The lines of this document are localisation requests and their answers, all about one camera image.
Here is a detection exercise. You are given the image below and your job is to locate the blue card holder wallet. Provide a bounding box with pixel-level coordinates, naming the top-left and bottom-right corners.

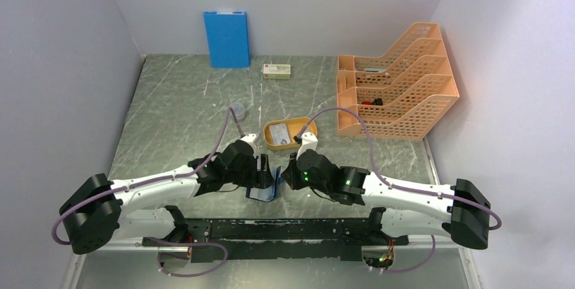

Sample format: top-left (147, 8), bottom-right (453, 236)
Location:
top-left (245, 166), bottom-right (283, 202)

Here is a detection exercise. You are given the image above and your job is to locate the white VIP credit card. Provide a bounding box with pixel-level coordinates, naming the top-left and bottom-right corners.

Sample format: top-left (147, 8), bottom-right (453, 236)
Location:
top-left (269, 123), bottom-right (292, 146)

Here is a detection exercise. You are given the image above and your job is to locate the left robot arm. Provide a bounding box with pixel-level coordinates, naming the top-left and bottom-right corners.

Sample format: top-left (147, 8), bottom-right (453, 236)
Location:
top-left (52, 140), bottom-right (275, 255)

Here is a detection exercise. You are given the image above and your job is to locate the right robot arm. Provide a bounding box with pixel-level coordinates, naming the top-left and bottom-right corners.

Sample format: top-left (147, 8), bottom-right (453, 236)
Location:
top-left (281, 149), bottom-right (491, 250)

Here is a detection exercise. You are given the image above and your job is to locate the orange oval tray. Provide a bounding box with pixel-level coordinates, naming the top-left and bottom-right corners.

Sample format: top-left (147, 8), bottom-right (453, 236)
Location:
top-left (263, 117), bottom-right (318, 151)

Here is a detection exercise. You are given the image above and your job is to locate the small clear plastic cup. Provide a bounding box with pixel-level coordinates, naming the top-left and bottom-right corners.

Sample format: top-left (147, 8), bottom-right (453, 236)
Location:
top-left (230, 102), bottom-right (246, 122)

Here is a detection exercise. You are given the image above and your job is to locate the red black item in rack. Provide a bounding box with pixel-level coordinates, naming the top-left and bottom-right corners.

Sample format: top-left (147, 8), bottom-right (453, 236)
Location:
top-left (361, 98), bottom-right (384, 106)

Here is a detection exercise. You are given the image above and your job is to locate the small red white box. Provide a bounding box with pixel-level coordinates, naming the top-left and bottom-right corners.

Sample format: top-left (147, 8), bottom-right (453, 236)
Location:
top-left (262, 63), bottom-right (292, 79)

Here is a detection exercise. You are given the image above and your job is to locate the orange mesh file rack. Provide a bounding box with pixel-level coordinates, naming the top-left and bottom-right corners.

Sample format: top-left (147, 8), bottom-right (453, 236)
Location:
top-left (336, 22), bottom-right (460, 140)

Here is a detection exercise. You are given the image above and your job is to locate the blue folder box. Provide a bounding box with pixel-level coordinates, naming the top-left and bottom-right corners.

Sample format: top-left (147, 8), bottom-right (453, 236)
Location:
top-left (203, 12), bottom-right (250, 69)

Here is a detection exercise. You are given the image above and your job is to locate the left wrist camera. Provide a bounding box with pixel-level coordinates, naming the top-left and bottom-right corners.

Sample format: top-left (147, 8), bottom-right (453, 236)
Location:
top-left (240, 133), bottom-right (260, 152)

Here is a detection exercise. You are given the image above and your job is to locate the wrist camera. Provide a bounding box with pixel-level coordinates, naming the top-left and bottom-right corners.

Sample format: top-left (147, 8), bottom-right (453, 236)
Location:
top-left (294, 131), bottom-right (318, 157)
top-left (240, 133), bottom-right (260, 152)

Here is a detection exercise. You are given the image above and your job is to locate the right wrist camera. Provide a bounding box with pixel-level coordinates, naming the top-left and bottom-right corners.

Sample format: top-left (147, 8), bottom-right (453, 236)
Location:
top-left (294, 131), bottom-right (318, 157)

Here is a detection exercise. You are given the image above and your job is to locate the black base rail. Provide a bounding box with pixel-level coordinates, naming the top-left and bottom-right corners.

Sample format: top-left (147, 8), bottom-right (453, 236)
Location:
top-left (142, 217), bottom-right (409, 263)

